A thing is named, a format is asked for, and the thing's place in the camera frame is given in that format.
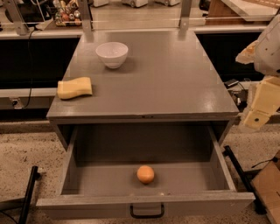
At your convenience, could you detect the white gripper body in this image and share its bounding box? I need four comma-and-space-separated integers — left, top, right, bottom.
254, 15, 280, 76

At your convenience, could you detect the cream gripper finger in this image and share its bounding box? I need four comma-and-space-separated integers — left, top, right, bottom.
235, 40, 258, 65
242, 76, 280, 130

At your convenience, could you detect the orange fruit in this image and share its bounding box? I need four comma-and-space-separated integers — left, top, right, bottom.
136, 165, 155, 184

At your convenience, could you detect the open grey top drawer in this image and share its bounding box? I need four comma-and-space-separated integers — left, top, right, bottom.
37, 123, 254, 219

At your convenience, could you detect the small black device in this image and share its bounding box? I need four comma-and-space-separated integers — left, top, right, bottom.
224, 79, 239, 88

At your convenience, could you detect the black metal bar right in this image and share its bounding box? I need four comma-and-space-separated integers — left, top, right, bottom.
222, 145, 267, 214

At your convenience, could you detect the black metal bar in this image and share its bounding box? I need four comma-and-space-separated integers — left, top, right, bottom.
222, 145, 267, 214
0, 165, 40, 224

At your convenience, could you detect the grey cabinet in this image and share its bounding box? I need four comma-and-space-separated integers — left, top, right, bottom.
47, 30, 238, 146

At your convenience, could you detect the cardboard box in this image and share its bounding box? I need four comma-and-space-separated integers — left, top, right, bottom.
252, 151, 280, 224

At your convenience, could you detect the white ceramic bowl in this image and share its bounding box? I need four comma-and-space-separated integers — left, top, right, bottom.
95, 42, 129, 68

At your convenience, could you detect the yellow sponge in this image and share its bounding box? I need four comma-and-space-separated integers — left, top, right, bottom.
57, 77, 93, 100

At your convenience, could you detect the tray of colourful items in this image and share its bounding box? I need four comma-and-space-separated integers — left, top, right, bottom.
53, 0, 81, 27

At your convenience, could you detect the black metal bar left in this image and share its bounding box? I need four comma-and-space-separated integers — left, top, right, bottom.
0, 165, 40, 224

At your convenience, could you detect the metal frame post right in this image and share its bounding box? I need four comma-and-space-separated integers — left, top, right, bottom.
178, 0, 192, 30

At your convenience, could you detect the metal frame post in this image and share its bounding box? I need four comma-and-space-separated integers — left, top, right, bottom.
3, 0, 29, 36
78, 0, 93, 32
178, 0, 192, 30

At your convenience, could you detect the metal frame post centre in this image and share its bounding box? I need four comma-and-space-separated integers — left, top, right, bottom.
78, 0, 93, 32

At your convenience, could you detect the black drawer handle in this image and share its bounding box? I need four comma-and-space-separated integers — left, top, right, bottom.
129, 203, 165, 219

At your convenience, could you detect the black hanging cable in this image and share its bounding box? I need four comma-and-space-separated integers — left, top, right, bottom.
22, 27, 37, 109

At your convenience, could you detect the metal frame post left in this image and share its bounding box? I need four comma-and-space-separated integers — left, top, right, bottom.
3, 0, 29, 36

